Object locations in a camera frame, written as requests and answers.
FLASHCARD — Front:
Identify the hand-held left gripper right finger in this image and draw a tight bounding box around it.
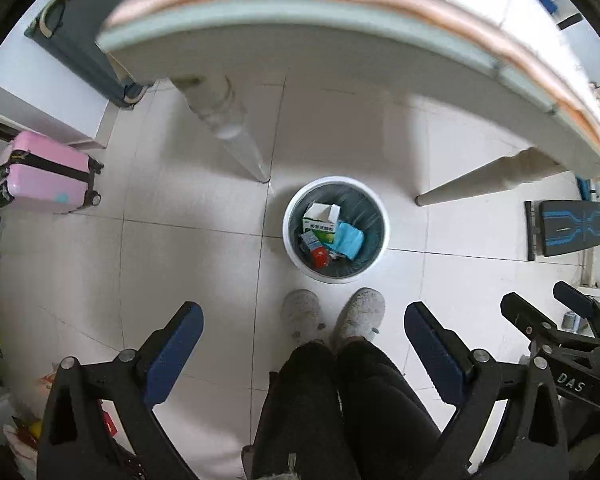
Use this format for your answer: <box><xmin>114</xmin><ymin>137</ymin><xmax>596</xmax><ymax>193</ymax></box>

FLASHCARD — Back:
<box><xmin>404</xmin><ymin>301</ymin><xmax>572</xmax><ymax>480</ymax></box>

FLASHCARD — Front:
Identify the grey slipper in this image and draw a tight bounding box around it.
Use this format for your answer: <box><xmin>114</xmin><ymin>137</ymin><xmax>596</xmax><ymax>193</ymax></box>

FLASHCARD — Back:
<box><xmin>281</xmin><ymin>289</ymin><xmax>327</xmax><ymax>346</ymax></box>
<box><xmin>334</xmin><ymin>287</ymin><xmax>387</xmax><ymax>349</ymax></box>

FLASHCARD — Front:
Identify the grey left slipper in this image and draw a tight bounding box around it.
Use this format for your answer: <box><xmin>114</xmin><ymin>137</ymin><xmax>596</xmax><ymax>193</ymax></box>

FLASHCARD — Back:
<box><xmin>281</xmin><ymin>289</ymin><xmax>327</xmax><ymax>346</ymax></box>

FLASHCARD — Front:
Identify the white green medicine box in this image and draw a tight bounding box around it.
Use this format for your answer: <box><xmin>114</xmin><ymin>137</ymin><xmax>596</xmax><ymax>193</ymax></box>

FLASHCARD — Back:
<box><xmin>302</xmin><ymin>201</ymin><xmax>342</xmax><ymax>249</ymax></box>

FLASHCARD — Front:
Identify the black blue fitness board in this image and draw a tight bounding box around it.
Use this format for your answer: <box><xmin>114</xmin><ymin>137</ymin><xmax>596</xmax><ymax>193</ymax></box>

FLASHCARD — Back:
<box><xmin>524</xmin><ymin>199</ymin><xmax>600</xmax><ymax>262</ymax></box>

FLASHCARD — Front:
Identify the person's right leg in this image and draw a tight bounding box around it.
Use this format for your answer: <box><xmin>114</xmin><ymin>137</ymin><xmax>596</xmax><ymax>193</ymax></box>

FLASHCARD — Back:
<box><xmin>336</xmin><ymin>340</ymin><xmax>444</xmax><ymax>480</ymax></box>

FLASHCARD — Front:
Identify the person's leg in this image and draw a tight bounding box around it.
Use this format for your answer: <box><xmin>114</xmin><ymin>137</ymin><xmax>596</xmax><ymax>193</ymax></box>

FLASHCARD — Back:
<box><xmin>336</xmin><ymin>340</ymin><xmax>444</xmax><ymax>480</ymax></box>
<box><xmin>250</xmin><ymin>342</ymin><xmax>362</xmax><ymax>480</ymax></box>

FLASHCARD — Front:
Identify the pink suitcase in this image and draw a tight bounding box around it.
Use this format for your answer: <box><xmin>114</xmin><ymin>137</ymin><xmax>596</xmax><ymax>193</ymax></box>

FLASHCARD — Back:
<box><xmin>0</xmin><ymin>131</ymin><xmax>105</xmax><ymax>215</ymax></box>

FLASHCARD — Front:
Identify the small blue red box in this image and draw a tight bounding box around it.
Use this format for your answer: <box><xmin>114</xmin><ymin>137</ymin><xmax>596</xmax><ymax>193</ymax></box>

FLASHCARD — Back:
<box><xmin>300</xmin><ymin>231</ymin><xmax>334</xmax><ymax>269</ymax></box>

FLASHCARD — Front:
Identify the white table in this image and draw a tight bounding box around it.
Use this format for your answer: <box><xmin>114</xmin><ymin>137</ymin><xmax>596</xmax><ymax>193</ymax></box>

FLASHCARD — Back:
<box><xmin>96</xmin><ymin>0</ymin><xmax>600</xmax><ymax>207</ymax></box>

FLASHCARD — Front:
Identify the green blue packet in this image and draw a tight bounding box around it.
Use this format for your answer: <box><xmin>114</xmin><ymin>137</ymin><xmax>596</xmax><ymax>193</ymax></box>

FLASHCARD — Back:
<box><xmin>332</xmin><ymin>221</ymin><xmax>366</xmax><ymax>261</ymax></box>

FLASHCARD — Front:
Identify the white round trash bin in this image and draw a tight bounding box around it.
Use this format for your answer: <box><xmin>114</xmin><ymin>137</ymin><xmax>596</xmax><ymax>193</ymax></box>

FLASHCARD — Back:
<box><xmin>282</xmin><ymin>176</ymin><xmax>391</xmax><ymax>286</ymax></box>

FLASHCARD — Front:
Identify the person's left leg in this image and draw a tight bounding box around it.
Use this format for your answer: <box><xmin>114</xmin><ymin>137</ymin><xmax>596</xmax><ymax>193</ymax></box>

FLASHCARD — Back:
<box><xmin>250</xmin><ymin>342</ymin><xmax>362</xmax><ymax>480</ymax></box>

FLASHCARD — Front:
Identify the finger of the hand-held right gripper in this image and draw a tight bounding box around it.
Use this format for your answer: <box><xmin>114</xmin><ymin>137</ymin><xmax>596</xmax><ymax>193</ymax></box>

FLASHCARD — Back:
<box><xmin>500</xmin><ymin>292</ymin><xmax>562</xmax><ymax>347</ymax></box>
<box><xmin>552</xmin><ymin>281</ymin><xmax>599</xmax><ymax>319</ymax></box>

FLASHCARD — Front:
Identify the grey right slipper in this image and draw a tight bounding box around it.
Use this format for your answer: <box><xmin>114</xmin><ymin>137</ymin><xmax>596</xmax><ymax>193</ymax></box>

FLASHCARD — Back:
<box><xmin>334</xmin><ymin>287</ymin><xmax>387</xmax><ymax>349</ymax></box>

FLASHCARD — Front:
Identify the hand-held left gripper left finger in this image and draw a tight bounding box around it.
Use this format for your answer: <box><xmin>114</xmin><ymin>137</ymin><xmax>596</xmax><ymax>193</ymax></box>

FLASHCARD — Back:
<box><xmin>36</xmin><ymin>301</ymin><xmax>204</xmax><ymax>480</ymax></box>

